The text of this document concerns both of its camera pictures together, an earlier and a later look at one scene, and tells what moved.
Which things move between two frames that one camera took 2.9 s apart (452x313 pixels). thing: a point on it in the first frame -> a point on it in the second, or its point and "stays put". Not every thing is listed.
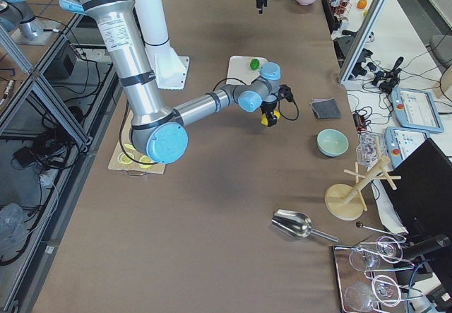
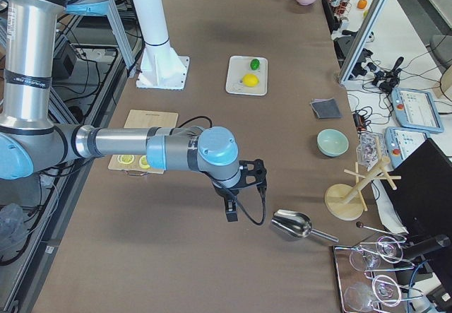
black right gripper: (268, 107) -> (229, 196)
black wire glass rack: (357, 292) stays put
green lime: (254, 63) stays put
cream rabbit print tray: (239, 71) stays put
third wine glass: (358, 297) stays put
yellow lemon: (264, 120) -> (251, 80)
